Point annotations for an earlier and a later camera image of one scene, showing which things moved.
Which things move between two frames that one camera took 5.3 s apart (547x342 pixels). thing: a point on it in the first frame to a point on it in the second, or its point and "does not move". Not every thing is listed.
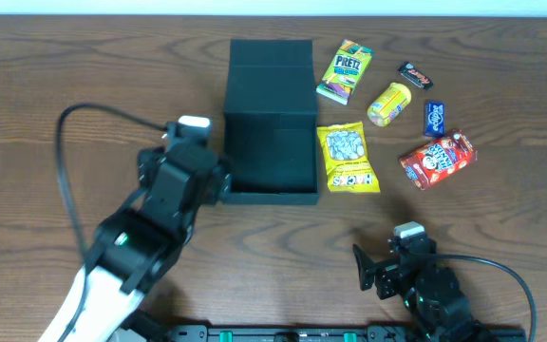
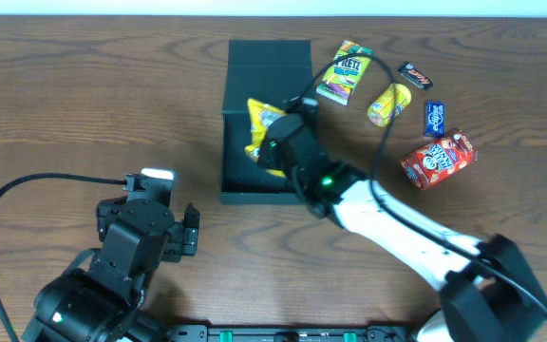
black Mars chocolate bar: x=414 y=75 does not move
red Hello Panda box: x=433 y=163 does not move
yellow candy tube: x=392 y=101 does not move
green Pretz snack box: x=347 y=72 does not move
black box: x=271 y=122 does not move
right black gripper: x=383 y=274 to x=273 y=148
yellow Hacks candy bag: x=345 y=154 to x=261 y=115
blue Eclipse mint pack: x=434 y=122 does not move
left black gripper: x=221 y=180 to x=189 y=235
